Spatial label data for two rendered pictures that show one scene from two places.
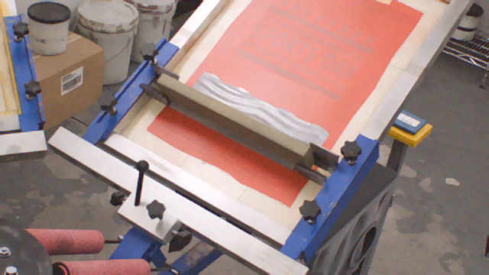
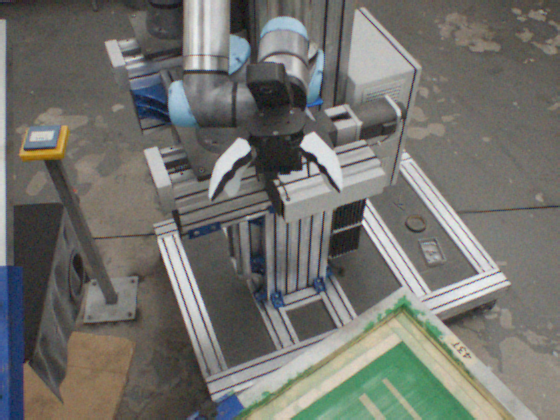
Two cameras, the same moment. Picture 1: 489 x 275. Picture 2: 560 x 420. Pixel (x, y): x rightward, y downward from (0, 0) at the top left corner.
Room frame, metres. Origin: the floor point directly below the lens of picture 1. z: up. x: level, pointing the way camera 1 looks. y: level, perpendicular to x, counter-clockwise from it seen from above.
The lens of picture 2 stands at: (0.83, -0.37, 2.15)
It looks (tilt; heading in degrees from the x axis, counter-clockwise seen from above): 50 degrees down; 326
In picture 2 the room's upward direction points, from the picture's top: straight up
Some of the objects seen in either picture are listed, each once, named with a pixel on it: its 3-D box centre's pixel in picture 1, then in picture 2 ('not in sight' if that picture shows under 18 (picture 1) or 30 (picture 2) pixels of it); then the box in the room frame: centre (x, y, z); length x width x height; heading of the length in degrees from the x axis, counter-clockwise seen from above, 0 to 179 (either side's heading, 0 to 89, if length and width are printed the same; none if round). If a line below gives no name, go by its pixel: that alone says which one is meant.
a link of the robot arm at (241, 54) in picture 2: not in sight; (226, 73); (1.72, -0.83, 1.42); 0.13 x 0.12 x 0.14; 54
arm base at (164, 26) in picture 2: not in sight; (170, 9); (2.21, -0.93, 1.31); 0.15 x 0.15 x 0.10
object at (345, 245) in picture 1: (332, 250); (52, 308); (1.85, -0.29, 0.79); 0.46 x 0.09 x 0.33; 151
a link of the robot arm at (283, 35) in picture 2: not in sight; (283, 56); (1.43, -0.78, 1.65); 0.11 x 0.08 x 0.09; 144
